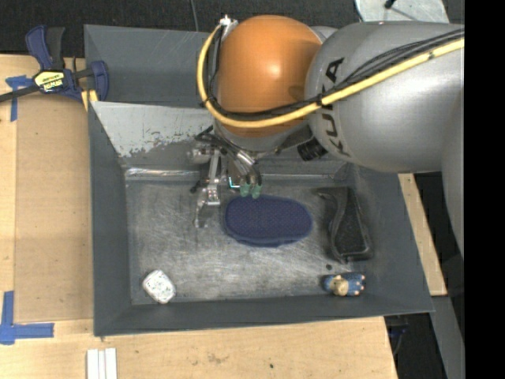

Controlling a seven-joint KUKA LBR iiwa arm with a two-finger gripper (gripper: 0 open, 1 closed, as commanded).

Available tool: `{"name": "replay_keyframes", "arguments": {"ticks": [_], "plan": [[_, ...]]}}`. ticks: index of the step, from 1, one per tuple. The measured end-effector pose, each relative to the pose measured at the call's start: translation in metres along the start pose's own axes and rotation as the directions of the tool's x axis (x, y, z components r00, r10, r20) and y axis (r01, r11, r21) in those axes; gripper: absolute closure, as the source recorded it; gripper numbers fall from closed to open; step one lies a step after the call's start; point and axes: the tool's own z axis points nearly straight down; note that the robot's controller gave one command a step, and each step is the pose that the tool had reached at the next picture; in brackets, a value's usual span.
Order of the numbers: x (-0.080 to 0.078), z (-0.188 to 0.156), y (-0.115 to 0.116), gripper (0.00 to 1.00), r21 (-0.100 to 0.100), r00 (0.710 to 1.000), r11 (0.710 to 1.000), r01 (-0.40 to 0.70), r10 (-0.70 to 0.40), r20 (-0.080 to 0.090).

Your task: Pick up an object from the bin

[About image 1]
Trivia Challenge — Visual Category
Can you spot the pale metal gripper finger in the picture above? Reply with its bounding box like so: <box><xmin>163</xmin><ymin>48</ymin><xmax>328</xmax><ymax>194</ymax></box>
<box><xmin>201</xmin><ymin>186</ymin><xmax>223</xmax><ymax>229</ymax></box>
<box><xmin>193</xmin><ymin>187</ymin><xmax>208</xmax><ymax>228</ymax></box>

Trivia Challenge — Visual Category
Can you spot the grey metal bin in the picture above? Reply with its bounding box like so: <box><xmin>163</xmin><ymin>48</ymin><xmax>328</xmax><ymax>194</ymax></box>
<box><xmin>83</xmin><ymin>24</ymin><xmax>436</xmax><ymax>337</ymax></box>

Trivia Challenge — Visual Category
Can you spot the blue dotted oval cloth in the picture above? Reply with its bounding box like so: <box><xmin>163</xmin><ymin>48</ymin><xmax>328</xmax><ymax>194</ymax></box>
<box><xmin>222</xmin><ymin>195</ymin><xmax>315</xmax><ymax>249</ymax></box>

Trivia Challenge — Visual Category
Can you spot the white speckled rounded block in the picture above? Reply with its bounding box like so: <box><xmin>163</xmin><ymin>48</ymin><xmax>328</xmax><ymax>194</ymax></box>
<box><xmin>141</xmin><ymin>269</ymin><xmax>177</xmax><ymax>305</ymax></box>

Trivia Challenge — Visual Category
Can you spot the blue and tan toy figure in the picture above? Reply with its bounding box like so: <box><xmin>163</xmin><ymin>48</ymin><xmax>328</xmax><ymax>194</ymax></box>
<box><xmin>322</xmin><ymin>272</ymin><xmax>367</xmax><ymax>298</ymax></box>

